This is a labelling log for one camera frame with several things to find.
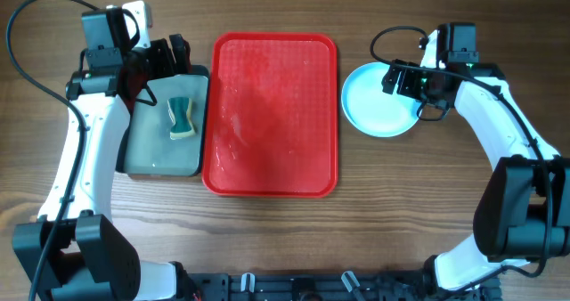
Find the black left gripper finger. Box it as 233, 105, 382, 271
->
169, 34, 191, 74
151, 38, 175, 78

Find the black metal-lined tray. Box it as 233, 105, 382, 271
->
117, 65, 209, 176

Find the yellow green sponge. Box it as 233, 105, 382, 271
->
167, 97, 196, 139

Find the light blue plate with stain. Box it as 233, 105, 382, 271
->
341, 62, 420, 138

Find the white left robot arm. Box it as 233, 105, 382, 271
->
12, 37, 200, 300

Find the red plastic tray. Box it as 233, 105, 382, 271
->
202, 32, 338, 199

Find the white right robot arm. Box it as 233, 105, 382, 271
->
382, 60, 569, 295

